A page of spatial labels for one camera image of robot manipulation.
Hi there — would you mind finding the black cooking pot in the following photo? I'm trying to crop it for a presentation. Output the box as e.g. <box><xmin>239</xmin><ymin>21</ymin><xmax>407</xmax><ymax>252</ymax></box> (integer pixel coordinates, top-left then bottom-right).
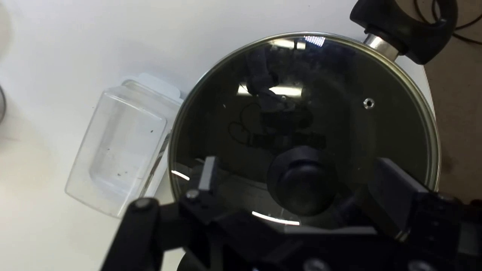
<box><xmin>168</xmin><ymin>0</ymin><xmax>460</xmax><ymax>237</ymax></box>

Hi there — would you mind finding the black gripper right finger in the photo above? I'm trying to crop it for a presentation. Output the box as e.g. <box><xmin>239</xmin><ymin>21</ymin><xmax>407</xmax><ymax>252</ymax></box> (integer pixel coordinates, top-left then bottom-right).
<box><xmin>359</xmin><ymin>156</ymin><xmax>431</xmax><ymax>240</ymax></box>

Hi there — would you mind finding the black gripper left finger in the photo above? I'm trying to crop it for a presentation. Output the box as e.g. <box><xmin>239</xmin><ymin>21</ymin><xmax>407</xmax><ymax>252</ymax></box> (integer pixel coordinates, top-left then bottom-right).
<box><xmin>196</xmin><ymin>155</ymin><xmax>221</xmax><ymax>195</ymax></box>

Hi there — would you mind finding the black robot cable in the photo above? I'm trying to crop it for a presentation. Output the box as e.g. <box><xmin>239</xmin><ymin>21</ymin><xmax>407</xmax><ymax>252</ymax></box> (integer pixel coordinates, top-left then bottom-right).
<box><xmin>415</xmin><ymin>0</ymin><xmax>482</xmax><ymax>45</ymax></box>

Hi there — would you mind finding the glass pot lid black knob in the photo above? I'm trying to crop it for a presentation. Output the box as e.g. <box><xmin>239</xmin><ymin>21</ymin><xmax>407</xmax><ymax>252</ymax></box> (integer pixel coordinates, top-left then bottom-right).
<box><xmin>168</xmin><ymin>31</ymin><xmax>443</xmax><ymax>237</ymax></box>

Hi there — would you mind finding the white folded cloth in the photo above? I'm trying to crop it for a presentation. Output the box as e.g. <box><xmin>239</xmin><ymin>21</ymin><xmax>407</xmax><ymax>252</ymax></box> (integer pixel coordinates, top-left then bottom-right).
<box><xmin>64</xmin><ymin>70</ymin><xmax>186</xmax><ymax>219</ymax></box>

